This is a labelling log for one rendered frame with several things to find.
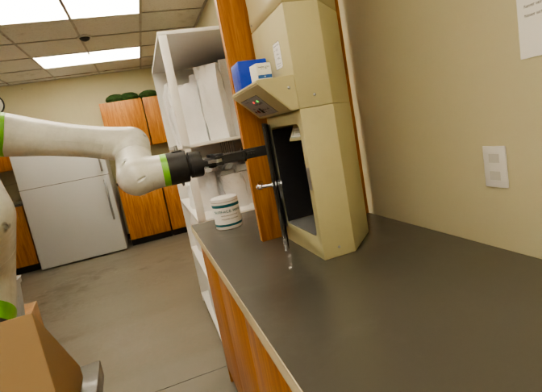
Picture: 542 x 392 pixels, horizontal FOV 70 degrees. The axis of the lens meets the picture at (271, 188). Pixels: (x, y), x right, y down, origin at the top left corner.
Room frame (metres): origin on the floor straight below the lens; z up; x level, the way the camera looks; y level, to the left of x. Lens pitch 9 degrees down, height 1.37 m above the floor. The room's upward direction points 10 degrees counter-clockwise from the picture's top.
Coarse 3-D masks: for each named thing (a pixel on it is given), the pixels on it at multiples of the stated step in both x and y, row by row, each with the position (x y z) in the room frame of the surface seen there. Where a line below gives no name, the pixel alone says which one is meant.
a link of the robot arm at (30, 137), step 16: (16, 128) 0.98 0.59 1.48; (32, 128) 1.00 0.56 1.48; (48, 128) 1.03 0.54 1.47; (64, 128) 1.05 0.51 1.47; (80, 128) 1.07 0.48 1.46; (96, 128) 1.10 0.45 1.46; (112, 128) 1.12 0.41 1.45; (128, 128) 1.14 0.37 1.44; (16, 144) 0.98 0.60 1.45; (32, 144) 1.00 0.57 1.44; (48, 144) 1.02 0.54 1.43; (64, 144) 1.04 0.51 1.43; (80, 144) 1.06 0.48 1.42; (96, 144) 1.07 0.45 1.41; (112, 144) 1.09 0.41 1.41; (128, 144) 1.09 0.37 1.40; (144, 144) 1.12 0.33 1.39; (112, 160) 1.13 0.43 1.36
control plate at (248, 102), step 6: (246, 102) 1.36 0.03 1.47; (252, 102) 1.31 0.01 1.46; (258, 102) 1.27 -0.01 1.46; (264, 102) 1.23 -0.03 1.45; (252, 108) 1.37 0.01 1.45; (258, 108) 1.33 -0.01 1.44; (264, 108) 1.29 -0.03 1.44; (270, 108) 1.25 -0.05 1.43; (258, 114) 1.39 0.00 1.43; (264, 114) 1.35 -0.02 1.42
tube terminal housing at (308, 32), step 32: (256, 32) 1.39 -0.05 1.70; (288, 32) 1.15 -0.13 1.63; (320, 32) 1.18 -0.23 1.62; (288, 64) 1.18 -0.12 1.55; (320, 64) 1.18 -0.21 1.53; (320, 96) 1.17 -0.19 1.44; (320, 128) 1.17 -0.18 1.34; (352, 128) 1.35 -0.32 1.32; (320, 160) 1.16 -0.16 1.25; (352, 160) 1.29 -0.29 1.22; (320, 192) 1.16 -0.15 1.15; (352, 192) 1.24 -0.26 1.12; (288, 224) 1.43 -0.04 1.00; (320, 224) 1.15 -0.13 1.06; (352, 224) 1.19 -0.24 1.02; (320, 256) 1.18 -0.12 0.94
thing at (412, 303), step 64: (256, 256) 1.31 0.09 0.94; (384, 256) 1.09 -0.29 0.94; (448, 256) 1.01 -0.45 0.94; (512, 256) 0.93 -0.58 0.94; (256, 320) 0.85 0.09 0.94; (320, 320) 0.79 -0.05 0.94; (384, 320) 0.75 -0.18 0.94; (448, 320) 0.70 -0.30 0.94; (512, 320) 0.67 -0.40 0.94; (320, 384) 0.59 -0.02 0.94; (384, 384) 0.56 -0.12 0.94; (448, 384) 0.53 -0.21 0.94; (512, 384) 0.51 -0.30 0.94
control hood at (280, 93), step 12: (252, 84) 1.15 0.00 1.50; (264, 84) 1.12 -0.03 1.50; (276, 84) 1.13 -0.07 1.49; (288, 84) 1.14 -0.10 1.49; (240, 96) 1.33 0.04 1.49; (252, 96) 1.25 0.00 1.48; (264, 96) 1.18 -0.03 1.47; (276, 96) 1.13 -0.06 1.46; (288, 96) 1.14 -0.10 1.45; (276, 108) 1.21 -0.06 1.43; (288, 108) 1.14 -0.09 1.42
